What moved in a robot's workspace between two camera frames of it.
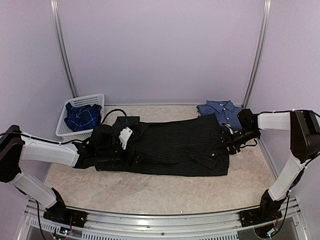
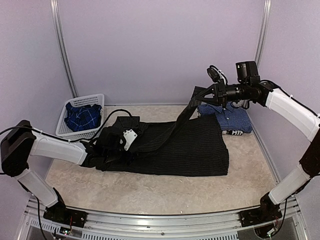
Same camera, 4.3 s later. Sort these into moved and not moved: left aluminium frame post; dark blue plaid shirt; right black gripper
Moved: right black gripper
Not moved: left aluminium frame post; dark blue plaid shirt
